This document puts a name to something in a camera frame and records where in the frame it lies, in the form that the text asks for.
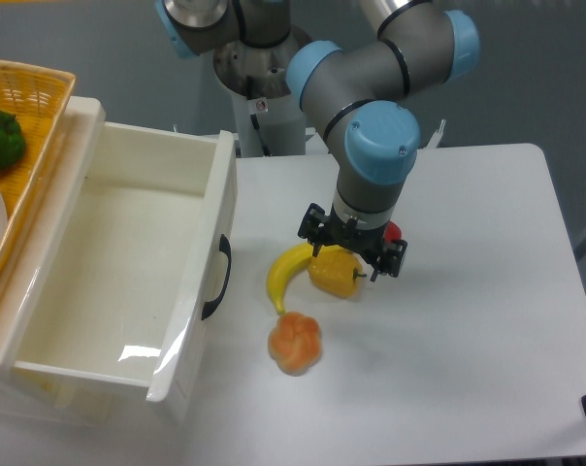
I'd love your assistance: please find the white open drawer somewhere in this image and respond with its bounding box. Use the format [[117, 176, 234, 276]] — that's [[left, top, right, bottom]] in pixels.
[[14, 122, 237, 420]]

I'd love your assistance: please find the yellow bell pepper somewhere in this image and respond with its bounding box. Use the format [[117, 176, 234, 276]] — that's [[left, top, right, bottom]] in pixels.
[[308, 250, 366, 298]]

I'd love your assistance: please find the red bell pepper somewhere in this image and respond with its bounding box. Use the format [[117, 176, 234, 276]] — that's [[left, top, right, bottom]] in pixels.
[[383, 221, 403, 243]]

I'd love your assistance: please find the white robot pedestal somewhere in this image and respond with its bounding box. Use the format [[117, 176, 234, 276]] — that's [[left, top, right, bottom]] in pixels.
[[212, 23, 323, 158]]

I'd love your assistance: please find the white drawer cabinet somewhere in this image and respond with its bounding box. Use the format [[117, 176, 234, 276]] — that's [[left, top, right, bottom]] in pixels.
[[0, 97, 110, 424]]

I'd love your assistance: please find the yellow banana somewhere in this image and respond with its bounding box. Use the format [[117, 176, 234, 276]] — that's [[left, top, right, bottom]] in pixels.
[[266, 243, 313, 316]]

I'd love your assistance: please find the green bell pepper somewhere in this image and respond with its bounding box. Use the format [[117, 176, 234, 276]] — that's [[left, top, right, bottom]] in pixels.
[[0, 110, 26, 171]]

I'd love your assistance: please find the black drawer handle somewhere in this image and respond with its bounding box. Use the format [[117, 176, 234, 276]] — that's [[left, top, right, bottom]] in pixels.
[[201, 234, 232, 320]]

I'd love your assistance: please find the yellow woven basket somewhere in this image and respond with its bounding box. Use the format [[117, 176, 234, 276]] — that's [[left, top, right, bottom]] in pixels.
[[0, 59, 76, 279]]

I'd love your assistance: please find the white metal bracket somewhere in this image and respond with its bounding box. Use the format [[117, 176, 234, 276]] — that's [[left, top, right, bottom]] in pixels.
[[424, 118, 447, 150]]

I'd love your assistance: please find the round orange bread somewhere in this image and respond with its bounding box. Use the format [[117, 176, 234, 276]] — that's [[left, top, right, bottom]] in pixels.
[[268, 312, 322, 376]]

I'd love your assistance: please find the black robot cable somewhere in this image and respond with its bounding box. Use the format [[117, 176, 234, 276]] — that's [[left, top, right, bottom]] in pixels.
[[245, 76, 273, 157]]

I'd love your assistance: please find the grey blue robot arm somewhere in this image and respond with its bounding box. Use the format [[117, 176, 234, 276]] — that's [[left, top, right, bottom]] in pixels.
[[155, 1, 480, 277]]

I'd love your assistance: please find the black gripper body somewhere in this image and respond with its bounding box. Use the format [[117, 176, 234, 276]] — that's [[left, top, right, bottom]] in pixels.
[[298, 203, 407, 278]]

